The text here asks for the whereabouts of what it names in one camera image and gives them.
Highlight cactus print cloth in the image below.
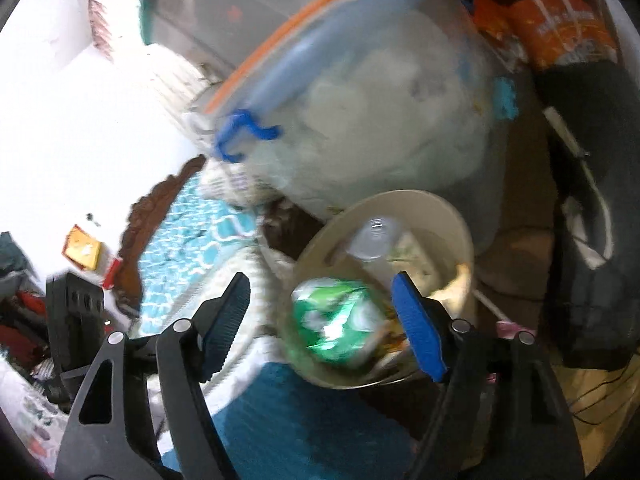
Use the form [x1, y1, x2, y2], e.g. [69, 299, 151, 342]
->
[0, 360, 71, 461]

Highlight green drink can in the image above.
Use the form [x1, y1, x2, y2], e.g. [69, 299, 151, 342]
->
[291, 277, 388, 368]

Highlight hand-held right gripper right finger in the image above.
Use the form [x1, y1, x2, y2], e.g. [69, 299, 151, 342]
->
[391, 271, 586, 480]

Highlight clear storage box blue handle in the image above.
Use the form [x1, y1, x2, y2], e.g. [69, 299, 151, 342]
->
[182, 0, 506, 256]

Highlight beige trash bin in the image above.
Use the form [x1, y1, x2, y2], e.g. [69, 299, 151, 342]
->
[280, 189, 475, 391]

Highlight orange snack bag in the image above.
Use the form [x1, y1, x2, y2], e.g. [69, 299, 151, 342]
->
[472, 0, 618, 73]

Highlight yellow red wall calendar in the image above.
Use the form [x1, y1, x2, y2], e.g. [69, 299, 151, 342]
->
[62, 224, 123, 288]

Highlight black floor cable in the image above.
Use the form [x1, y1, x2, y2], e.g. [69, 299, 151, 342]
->
[565, 365, 640, 426]

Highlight floral curtain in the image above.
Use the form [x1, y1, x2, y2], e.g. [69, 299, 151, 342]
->
[85, 0, 118, 61]

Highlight carved wooden headboard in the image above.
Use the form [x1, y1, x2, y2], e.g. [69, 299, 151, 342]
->
[117, 155, 206, 301]

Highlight hanging red dark clothes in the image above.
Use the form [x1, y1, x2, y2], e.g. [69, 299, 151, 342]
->
[0, 232, 51, 361]

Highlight teal patterned bed sheet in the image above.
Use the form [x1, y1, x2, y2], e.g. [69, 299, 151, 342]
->
[137, 180, 266, 341]

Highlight large black bag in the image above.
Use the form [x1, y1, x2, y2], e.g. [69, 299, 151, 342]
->
[535, 62, 640, 371]

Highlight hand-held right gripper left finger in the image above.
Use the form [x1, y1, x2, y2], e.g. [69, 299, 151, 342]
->
[52, 272, 251, 480]

